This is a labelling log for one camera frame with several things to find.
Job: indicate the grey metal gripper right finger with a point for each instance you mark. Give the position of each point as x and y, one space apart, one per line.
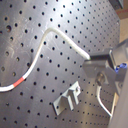
105 75

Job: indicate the black perforated breadboard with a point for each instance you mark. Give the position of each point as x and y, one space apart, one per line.
92 24

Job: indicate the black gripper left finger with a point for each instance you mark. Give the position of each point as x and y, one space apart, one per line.
104 55

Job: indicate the grey cable clip fixture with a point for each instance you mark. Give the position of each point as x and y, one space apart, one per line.
67 99

